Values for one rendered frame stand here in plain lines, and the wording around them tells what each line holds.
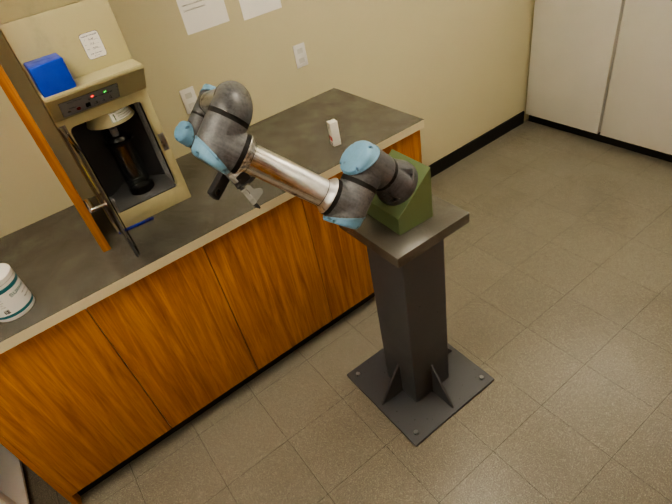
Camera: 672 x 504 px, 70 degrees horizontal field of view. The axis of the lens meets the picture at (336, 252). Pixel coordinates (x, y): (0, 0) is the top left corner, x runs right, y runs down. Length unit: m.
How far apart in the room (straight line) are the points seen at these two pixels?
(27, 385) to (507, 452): 1.79
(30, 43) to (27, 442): 1.37
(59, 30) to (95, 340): 1.03
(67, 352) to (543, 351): 1.99
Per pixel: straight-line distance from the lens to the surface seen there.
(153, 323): 2.00
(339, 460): 2.20
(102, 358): 2.03
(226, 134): 1.33
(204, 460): 2.38
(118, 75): 1.79
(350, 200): 1.42
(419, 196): 1.58
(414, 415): 2.24
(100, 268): 1.92
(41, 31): 1.85
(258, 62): 2.59
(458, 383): 2.33
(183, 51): 2.43
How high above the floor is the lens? 1.93
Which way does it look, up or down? 39 degrees down
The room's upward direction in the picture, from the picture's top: 12 degrees counter-clockwise
